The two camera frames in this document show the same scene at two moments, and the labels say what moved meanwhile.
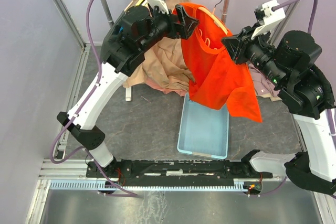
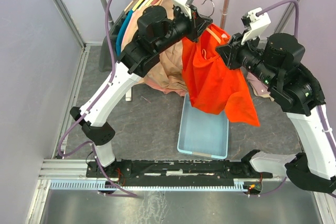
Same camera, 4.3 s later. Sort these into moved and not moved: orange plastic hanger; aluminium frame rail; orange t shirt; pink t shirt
Moved: orange plastic hanger; orange t shirt
Not moved: pink t shirt; aluminium frame rail
